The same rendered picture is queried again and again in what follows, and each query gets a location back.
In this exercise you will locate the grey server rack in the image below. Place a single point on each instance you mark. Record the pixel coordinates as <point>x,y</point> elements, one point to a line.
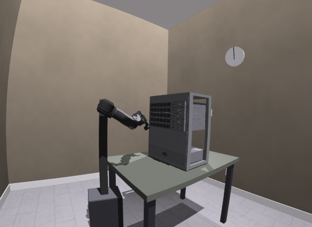
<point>172,118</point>

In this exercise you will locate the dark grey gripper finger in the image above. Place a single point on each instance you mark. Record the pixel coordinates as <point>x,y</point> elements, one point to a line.
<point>146,127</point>

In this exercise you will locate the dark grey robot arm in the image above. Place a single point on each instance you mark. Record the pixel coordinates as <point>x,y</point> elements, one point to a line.
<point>107,108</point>

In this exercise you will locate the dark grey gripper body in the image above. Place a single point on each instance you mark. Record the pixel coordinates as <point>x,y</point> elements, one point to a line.
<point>143,121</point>

